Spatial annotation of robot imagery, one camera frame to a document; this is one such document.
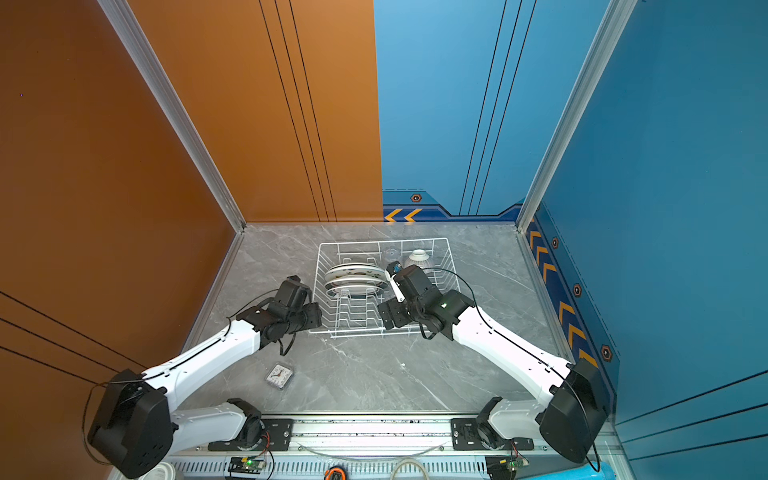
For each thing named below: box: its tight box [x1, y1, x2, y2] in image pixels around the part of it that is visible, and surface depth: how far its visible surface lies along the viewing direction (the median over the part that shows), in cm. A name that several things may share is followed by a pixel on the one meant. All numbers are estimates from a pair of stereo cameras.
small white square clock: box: [266, 364, 293, 389], surface depth 83 cm
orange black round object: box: [324, 466, 347, 480], surface depth 68 cm
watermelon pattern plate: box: [325, 265, 386, 281], surface depth 90 cm
